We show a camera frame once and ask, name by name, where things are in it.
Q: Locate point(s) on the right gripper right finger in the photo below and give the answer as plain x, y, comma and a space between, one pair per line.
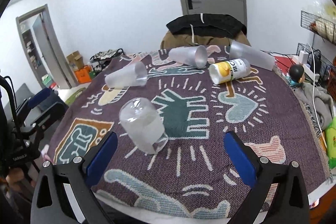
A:
290, 203

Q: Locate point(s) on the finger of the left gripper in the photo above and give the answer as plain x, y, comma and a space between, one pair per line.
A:
28, 104
54, 113

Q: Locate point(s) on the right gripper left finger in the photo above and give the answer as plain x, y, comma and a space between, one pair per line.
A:
63, 192

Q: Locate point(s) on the clear faceted plastic cup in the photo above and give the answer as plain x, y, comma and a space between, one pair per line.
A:
141, 121

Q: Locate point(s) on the frosted plastic cup left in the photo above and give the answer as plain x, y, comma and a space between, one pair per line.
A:
131, 75

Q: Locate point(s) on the frosted plastic cup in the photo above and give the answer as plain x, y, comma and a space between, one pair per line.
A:
131, 75
255, 57
193, 56

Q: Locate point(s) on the yellow label drink cup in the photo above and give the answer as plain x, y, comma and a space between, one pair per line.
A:
227, 71

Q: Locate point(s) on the frosted plastic cup right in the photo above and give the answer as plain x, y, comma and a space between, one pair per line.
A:
255, 57

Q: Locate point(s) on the frosted plastic cup middle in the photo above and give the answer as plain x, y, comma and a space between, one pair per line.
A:
193, 56

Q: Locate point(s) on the person's hand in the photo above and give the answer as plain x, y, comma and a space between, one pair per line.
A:
14, 178

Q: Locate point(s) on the green floor mat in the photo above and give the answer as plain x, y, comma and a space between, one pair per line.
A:
73, 97

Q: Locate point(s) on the orange box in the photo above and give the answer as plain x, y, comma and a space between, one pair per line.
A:
83, 75

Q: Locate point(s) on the brown cardboard box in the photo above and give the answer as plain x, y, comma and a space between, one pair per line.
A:
75, 61

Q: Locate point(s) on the black shoe rack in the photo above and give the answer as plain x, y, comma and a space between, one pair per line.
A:
102, 59

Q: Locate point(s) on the green packet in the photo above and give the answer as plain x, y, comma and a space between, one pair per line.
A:
330, 134

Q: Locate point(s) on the grey fleece cloth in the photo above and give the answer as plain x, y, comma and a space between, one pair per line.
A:
320, 103

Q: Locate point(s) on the black-haired toy figure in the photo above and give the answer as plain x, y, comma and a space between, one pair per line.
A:
296, 75

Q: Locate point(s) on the patterned purple woven blanket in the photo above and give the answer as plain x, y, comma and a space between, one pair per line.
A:
192, 176

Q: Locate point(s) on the white power adapter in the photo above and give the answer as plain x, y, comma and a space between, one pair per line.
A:
303, 57

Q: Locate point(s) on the black hooded garment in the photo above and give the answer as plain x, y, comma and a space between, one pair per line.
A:
214, 25

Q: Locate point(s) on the open doorway frame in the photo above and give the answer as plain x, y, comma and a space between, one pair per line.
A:
42, 49

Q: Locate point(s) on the lower wire wall basket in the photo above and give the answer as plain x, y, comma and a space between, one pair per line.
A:
318, 68

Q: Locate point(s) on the wire wall basket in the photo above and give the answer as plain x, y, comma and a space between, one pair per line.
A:
318, 25
318, 68

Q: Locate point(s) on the upper wire wall basket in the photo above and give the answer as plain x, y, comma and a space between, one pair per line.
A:
318, 25

